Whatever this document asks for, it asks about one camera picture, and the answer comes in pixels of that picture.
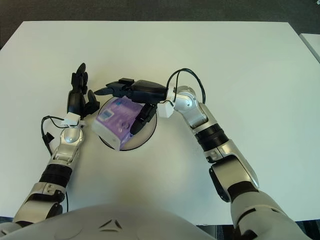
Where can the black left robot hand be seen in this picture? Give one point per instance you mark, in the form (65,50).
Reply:
(75,101)

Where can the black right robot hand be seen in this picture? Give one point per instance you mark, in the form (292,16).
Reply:
(147,91)

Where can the purple tissue paper pack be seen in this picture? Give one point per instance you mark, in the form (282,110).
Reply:
(117,117)

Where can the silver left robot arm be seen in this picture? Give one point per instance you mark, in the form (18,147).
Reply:
(71,136)

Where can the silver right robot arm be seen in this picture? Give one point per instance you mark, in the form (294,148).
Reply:
(190,100)

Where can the white plate with black rim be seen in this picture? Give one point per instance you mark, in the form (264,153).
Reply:
(145,135)

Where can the grey robot torso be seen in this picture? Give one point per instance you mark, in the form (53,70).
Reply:
(112,216)

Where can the white side table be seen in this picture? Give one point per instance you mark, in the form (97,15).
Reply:
(312,43)

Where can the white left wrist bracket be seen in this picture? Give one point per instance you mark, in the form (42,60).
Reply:
(72,117)

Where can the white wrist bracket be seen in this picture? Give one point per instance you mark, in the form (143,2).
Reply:
(166,110)
(72,117)

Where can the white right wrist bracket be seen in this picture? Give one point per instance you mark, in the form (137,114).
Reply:
(166,110)

